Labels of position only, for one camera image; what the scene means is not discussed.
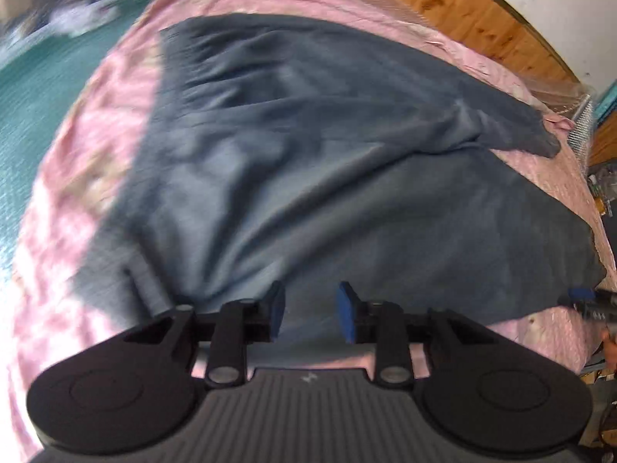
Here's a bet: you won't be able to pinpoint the white plastic bag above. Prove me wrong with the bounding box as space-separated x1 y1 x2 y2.
48 0 121 39

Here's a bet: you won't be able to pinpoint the wooden headboard with gold trim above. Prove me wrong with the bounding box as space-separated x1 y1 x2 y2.
344 0 582 85

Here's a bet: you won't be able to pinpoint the grey pants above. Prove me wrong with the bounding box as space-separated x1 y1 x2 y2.
72 14 608 343

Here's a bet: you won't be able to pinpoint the pink bear printed blanket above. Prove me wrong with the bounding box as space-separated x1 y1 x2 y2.
10 0 617 463

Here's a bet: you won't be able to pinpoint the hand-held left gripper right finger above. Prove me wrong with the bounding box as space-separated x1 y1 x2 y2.
337 281 487 389

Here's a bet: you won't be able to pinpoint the person's right hand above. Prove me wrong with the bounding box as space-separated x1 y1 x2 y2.
602 327 617 370

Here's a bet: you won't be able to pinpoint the green mat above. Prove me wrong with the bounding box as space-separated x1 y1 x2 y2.
0 0 160 271

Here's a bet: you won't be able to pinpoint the wooden board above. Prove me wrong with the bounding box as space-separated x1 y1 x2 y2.
588 113 617 167

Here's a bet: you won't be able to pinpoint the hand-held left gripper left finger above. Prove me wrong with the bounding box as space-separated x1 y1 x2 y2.
123 280 286 389

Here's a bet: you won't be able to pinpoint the clear bubble wrap sheet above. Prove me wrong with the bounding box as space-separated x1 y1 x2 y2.
337 0 596 165

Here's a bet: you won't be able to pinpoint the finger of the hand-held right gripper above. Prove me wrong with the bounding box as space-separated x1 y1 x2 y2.
558 286 617 323

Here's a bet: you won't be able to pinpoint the teal rolled mat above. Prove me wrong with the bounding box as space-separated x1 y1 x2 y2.
597 79 617 123

